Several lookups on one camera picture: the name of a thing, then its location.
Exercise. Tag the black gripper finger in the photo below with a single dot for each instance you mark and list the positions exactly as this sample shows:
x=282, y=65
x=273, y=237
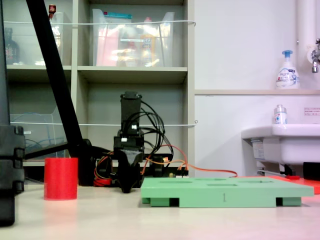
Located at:
x=123, y=177
x=135, y=175

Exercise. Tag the red cylinder block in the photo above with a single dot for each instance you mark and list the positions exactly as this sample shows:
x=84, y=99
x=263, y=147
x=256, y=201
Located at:
x=61, y=178

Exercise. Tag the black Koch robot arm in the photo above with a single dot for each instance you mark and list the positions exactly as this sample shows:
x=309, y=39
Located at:
x=131, y=110

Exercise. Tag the green shape-hole board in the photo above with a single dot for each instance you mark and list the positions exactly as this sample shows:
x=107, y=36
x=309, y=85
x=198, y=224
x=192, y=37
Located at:
x=200, y=193

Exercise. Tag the small circuit board with connectors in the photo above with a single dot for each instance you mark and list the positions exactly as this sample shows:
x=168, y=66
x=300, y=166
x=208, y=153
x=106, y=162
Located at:
x=180, y=175

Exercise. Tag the beige shelf unit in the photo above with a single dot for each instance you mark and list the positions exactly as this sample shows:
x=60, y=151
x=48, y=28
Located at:
x=132, y=72

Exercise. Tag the thin black tripod brace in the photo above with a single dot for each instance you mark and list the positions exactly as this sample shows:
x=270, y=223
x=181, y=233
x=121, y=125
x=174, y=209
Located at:
x=45, y=150

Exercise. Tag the pink pack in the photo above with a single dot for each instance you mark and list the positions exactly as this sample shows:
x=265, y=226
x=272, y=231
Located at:
x=106, y=50

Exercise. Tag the yellow spray bottle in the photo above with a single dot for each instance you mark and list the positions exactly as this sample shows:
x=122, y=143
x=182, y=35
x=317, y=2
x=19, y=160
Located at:
x=148, y=47

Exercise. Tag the large clear plastic bin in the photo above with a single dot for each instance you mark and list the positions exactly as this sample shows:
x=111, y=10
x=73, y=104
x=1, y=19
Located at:
x=165, y=50

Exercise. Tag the notched black tripod leg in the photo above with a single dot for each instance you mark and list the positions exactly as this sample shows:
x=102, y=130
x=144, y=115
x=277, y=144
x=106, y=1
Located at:
x=11, y=162

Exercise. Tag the clear plastic bin with bottles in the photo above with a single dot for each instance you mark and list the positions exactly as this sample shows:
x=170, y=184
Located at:
x=30, y=50

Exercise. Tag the small clear sanitizer bottle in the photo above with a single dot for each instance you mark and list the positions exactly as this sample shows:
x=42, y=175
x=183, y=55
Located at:
x=280, y=116

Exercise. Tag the dark glass bottle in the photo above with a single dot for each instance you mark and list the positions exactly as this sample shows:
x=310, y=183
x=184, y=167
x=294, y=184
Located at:
x=11, y=50

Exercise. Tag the white sink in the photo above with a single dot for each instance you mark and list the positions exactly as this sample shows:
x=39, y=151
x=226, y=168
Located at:
x=295, y=145

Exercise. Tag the brown bottle with red cap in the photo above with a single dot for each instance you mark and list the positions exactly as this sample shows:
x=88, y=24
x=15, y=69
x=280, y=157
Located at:
x=52, y=11

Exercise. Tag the white soap pump bottle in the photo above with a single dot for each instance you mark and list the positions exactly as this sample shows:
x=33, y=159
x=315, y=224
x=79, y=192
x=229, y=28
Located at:
x=287, y=75

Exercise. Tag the black box under sink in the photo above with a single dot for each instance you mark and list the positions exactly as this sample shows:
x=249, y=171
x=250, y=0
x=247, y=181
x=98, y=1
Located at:
x=312, y=171

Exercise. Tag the metal faucet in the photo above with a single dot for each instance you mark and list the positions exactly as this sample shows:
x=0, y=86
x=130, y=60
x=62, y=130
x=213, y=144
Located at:
x=315, y=60

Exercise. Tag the pink wall label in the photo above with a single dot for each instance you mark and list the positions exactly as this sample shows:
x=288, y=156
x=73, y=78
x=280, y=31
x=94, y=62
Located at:
x=312, y=111

